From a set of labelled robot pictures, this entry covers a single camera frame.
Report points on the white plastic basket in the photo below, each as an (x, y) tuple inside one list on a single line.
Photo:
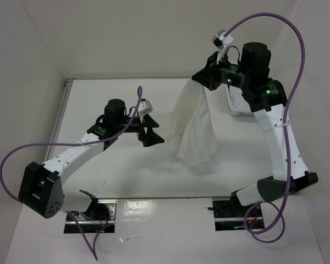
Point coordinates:
[(237, 104)]

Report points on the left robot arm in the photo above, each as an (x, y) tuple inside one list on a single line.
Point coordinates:
[(42, 185)]

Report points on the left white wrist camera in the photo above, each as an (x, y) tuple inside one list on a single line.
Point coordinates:
[(145, 107)]

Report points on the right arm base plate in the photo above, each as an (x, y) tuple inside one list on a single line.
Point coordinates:
[(227, 217)]

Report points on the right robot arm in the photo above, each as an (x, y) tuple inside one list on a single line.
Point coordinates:
[(267, 101)]

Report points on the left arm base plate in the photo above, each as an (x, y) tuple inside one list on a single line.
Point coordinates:
[(103, 219)]

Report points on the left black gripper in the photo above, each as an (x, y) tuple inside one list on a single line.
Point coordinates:
[(151, 137)]

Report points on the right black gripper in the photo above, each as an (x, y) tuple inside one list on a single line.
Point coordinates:
[(208, 75)]

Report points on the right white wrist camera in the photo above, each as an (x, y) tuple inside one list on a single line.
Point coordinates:
[(222, 40)]

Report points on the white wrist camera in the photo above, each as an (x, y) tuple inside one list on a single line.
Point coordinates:
[(222, 40), (145, 107)]

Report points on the cream pleated skirt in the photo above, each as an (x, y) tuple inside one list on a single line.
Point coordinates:
[(189, 125)]

